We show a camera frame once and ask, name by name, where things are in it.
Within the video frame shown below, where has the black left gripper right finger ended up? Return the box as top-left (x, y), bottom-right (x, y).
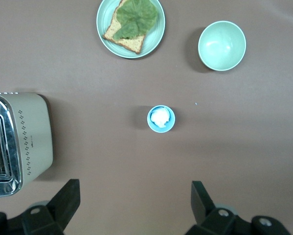
top-left (184, 181), bottom-right (292, 235)

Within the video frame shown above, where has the pale green bowl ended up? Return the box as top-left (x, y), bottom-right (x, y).
top-left (198, 20), bottom-right (247, 72)

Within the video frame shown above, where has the brown toast slice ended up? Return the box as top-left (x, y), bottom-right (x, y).
top-left (102, 0), bottom-right (146, 55)

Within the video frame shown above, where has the green lettuce leaf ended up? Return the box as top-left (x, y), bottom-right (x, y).
top-left (113, 0), bottom-right (158, 41)

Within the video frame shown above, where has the white crumpled lump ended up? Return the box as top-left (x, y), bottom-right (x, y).
top-left (150, 108), bottom-right (172, 128)

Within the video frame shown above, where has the beige and chrome toaster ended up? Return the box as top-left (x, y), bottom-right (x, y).
top-left (0, 91), bottom-right (54, 198)

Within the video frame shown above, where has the pale green round plate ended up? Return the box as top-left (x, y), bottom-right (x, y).
top-left (96, 0), bottom-right (166, 59)

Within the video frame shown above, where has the light blue paper cup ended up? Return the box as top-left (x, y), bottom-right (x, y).
top-left (147, 104), bottom-right (176, 134)

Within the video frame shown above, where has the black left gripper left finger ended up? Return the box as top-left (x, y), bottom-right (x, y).
top-left (0, 179), bottom-right (81, 235)

